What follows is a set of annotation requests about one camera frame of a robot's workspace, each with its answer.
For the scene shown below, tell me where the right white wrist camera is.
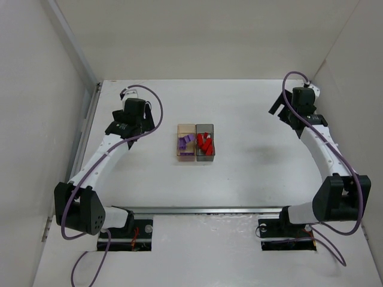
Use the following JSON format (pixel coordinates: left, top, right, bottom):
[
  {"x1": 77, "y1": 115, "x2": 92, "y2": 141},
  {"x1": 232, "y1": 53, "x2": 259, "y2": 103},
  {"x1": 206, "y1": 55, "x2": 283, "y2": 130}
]
[{"x1": 307, "y1": 84, "x2": 320, "y2": 98}]

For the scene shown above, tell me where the purple square lego brick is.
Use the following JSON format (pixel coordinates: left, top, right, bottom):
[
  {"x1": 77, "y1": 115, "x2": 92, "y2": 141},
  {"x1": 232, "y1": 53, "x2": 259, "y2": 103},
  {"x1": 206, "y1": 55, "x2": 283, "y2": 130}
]
[{"x1": 178, "y1": 138, "x2": 187, "y2": 150}]

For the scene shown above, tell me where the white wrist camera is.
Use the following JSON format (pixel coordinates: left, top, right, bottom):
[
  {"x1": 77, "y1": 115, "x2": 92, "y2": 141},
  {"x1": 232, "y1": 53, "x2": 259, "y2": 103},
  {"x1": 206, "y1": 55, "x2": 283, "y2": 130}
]
[
  {"x1": 120, "y1": 88, "x2": 138, "y2": 106},
  {"x1": 307, "y1": 84, "x2": 320, "y2": 98}
]

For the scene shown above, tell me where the aluminium front rail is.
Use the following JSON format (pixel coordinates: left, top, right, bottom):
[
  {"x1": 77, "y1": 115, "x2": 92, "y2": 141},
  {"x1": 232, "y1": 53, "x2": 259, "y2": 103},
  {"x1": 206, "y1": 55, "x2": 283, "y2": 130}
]
[{"x1": 125, "y1": 206, "x2": 282, "y2": 215}]

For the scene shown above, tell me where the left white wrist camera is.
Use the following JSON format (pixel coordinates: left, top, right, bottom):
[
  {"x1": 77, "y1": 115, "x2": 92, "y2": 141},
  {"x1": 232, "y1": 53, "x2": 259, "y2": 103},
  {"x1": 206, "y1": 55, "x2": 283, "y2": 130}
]
[{"x1": 120, "y1": 88, "x2": 138, "y2": 106}]

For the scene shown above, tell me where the red flower lego piece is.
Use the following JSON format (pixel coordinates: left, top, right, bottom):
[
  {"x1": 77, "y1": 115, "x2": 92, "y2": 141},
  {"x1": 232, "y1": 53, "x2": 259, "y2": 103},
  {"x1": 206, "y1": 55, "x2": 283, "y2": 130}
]
[{"x1": 197, "y1": 133, "x2": 204, "y2": 149}]

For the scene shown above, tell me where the grey transparent container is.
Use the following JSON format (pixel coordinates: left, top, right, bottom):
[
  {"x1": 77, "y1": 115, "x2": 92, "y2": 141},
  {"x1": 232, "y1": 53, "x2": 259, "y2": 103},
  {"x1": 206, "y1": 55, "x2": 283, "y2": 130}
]
[{"x1": 196, "y1": 124, "x2": 215, "y2": 162}]

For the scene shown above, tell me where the aluminium left rail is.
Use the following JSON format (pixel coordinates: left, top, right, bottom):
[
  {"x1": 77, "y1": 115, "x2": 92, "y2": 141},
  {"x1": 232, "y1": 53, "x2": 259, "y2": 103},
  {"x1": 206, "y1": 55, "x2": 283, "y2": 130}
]
[{"x1": 41, "y1": 82, "x2": 102, "y2": 242}]

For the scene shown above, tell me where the red curved lego brick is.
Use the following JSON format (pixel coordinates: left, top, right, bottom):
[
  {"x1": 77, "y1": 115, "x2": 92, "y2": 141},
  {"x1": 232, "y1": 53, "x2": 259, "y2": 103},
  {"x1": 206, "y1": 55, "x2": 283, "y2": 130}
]
[{"x1": 201, "y1": 141, "x2": 213, "y2": 156}]

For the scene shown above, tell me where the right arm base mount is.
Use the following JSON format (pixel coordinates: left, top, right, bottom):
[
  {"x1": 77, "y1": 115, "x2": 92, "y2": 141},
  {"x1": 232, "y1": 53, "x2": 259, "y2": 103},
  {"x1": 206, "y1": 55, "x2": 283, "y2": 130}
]
[{"x1": 256, "y1": 215, "x2": 317, "y2": 251}]

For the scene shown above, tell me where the purple curved lego brick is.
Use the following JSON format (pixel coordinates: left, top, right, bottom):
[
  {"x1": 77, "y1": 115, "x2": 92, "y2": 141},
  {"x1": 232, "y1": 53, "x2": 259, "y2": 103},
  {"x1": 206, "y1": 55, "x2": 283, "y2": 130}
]
[{"x1": 180, "y1": 152, "x2": 194, "y2": 157}]

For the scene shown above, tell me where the purple lego piece with butterfly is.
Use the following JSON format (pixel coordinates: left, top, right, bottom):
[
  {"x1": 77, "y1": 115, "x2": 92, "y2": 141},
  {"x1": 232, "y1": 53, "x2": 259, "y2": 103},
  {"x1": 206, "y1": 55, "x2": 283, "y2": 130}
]
[{"x1": 183, "y1": 134, "x2": 194, "y2": 143}]

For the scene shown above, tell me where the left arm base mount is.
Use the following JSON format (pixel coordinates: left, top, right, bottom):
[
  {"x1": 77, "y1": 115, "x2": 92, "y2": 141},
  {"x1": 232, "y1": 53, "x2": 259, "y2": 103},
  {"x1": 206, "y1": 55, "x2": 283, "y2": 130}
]
[{"x1": 97, "y1": 207, "x2": 153, "y2": 252}]

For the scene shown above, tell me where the aluminium right rail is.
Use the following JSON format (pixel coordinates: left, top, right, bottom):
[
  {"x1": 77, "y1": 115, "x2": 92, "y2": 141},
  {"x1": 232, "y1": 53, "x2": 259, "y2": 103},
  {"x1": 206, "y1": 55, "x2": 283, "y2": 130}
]
[{"x1": 304, "y1": 80, "x2": 369, "y2": 240}]

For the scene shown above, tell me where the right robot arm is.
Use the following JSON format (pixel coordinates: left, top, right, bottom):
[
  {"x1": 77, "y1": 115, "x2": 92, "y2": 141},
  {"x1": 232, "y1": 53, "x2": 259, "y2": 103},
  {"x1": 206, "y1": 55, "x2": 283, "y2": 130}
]
[{"x1": 269, "y1": 87, "x2": 371, "y2": 227}]

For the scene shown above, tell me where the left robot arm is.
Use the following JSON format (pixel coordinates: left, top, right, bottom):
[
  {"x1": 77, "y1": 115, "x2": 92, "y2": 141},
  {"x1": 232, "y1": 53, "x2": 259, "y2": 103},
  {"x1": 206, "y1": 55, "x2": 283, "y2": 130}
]
[{"x1": 54, "y1": 98, "x2": 155, "y2": 235}]

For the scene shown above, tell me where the aluminium rail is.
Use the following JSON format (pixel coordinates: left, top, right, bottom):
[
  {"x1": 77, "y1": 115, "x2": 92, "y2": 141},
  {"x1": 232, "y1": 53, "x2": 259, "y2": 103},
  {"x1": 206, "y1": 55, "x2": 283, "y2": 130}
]
[
  {"x1": 304, "y1": 80, "x2": 369, "y2": 240},
  {"x1": 125, "y1": 206, "x2": 282, "y2": 215},
  {"x1": 41, "y1": 82, "x2": 102, "y2": 242}
]

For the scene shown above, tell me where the amber transparent container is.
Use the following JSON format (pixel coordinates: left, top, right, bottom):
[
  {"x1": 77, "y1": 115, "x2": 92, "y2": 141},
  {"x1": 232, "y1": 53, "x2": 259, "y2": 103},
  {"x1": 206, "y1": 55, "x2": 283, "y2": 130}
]
[{"x1": 177, "y1": 124, "x2": 196, "y2": 162}]

